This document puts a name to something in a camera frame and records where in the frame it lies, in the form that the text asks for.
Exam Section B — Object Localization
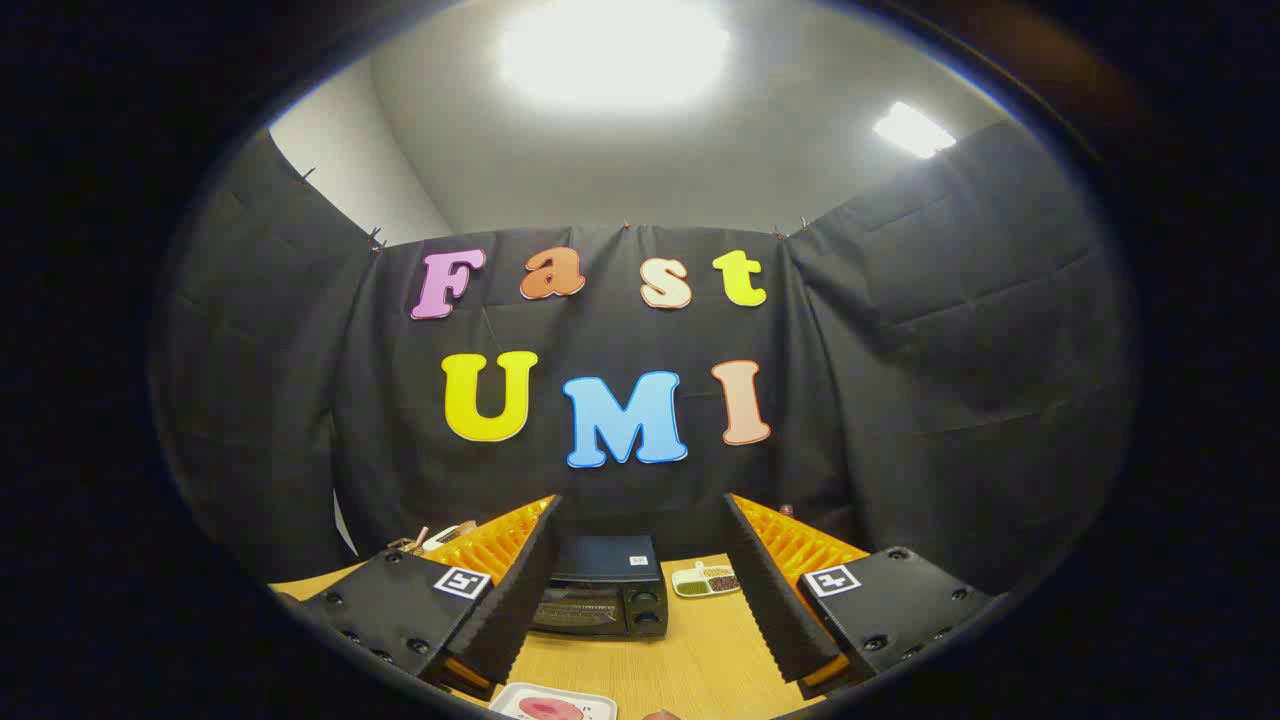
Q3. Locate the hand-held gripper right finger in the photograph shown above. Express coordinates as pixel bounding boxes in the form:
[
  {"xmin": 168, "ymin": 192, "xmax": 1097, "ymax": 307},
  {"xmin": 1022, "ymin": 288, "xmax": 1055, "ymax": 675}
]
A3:
[{"xmin": 722, "ymin": 493, "xmax": 1001, "ymax": 701}]

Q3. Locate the white square food dish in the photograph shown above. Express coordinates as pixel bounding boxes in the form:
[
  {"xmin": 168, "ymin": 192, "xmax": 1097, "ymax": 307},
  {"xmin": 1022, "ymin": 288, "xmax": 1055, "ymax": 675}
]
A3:
[{"xmin": 488, "ymin": 682, "xmax": 619, "ymax": 720}]

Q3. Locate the black toaster oven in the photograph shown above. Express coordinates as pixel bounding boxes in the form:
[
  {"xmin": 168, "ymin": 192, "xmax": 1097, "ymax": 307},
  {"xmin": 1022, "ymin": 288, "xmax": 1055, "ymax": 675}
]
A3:
[{"xmin": 530, "ymin": 535, "xmax": 671, "ymax": 639}]

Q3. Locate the small divided bean dish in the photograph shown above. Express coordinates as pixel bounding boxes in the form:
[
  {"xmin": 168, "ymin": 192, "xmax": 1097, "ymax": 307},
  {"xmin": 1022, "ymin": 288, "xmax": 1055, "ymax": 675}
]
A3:
[{"xmin": 670, "ymin": 560, "xmax": 743, "ymax": 599}]

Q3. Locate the large ceiling light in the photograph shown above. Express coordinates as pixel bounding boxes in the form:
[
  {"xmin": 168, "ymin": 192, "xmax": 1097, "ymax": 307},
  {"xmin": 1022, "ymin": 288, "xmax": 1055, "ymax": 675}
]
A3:
[{"xmin": 498, "ymin": 0, "xmax": 733, "ymax": 109}]

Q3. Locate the small ceiling light panel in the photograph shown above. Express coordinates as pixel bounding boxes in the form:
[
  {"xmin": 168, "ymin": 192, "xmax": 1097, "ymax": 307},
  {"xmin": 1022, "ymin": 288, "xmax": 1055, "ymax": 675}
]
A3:
[{"xmin": 872, "ymin": 100, "xmax": 958, "ymax": 160}]

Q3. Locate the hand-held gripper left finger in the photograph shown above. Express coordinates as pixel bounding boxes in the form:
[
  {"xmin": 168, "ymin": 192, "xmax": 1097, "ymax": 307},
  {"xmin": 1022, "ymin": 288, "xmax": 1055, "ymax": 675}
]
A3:
[{"xmin": 285, "ymin": 494, "xmax": 563, "ymax": 701}]

